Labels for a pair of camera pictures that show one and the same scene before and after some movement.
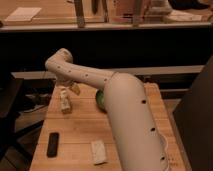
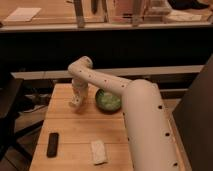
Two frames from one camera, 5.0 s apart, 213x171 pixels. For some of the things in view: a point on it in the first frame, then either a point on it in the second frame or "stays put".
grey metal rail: (144, 71) stays put
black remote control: (52, 147) stays put
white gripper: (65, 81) -> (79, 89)
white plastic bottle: (65, 99) -> (79, 99)
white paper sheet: (23, 14) stays put
